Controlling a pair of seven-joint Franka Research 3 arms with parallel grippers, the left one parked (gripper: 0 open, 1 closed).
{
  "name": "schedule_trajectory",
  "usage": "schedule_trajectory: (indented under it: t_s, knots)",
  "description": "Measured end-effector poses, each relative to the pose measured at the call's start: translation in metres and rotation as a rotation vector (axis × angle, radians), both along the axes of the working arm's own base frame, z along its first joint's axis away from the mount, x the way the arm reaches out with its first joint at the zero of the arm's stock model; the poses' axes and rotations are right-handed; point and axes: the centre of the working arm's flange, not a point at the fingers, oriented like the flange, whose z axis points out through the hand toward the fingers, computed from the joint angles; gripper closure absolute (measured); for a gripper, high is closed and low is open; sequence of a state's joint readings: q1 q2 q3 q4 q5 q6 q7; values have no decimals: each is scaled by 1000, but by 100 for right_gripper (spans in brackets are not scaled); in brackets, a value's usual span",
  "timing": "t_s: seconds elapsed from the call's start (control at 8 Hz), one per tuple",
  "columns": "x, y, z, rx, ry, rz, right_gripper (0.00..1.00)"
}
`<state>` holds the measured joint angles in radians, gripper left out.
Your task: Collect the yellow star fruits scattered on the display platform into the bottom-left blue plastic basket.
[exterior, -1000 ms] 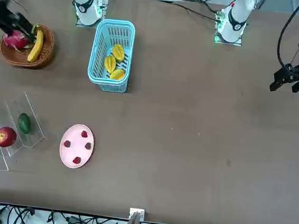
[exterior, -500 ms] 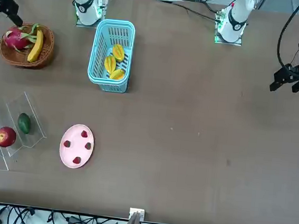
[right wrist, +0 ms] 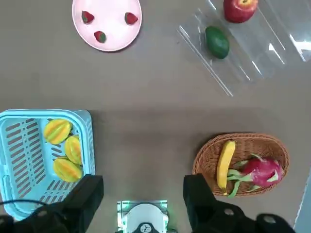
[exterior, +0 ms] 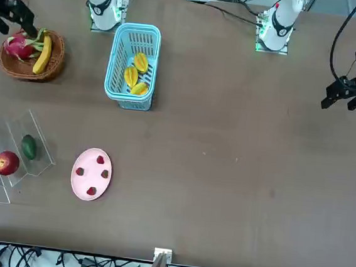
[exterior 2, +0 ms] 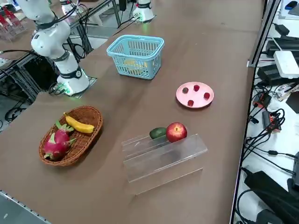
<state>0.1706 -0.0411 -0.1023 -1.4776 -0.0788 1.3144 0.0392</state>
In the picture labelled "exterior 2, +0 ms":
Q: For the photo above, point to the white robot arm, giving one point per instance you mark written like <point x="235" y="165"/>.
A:
<point x="50" y="42"/>
<point x="144" y="11"/>

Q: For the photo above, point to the blue plastic basket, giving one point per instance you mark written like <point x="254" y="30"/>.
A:
<point x="130" y="55"/>

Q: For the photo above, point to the brown wicker basket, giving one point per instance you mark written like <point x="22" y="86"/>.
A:
<point x="88" y="116"/>

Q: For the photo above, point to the clear acrylic display stand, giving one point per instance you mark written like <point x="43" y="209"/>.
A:
<point x="168" y="172"/>

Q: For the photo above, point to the green avocado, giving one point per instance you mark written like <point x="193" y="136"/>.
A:
<point x="157" y="132"/>

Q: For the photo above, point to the red apple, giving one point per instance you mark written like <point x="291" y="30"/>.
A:
<point x="176" y="131"/>

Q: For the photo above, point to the pink round plate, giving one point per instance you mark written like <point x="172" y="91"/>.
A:
<point x="198" y="99"/>

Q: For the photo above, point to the yellow banana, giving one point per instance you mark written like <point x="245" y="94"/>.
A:
<point x="79" y="126"/>

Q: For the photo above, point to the pink dragon fruit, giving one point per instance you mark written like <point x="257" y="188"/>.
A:
<point x="58" y="142"/>

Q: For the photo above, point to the orange black connector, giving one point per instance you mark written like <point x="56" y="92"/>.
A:
<point x="264" y="99"/>
<point x="272" y="123"/>

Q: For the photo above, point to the white machine base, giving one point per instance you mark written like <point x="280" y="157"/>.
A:
<point x="66" y="5"/>

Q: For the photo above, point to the long black power strip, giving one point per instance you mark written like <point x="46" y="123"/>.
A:
<point x="285" y="44"/>

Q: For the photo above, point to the small black power adapter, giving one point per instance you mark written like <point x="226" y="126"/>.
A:
<point x="282" y="29"/>

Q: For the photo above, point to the clear acrylic rack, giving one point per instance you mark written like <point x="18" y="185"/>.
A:
<point x="11" y="28"/>

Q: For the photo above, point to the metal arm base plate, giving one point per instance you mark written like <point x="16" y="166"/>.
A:
<point x="93" y="80"/>

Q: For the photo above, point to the aluminium camera post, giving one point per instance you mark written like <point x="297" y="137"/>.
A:
<point x="264" y="35"/>

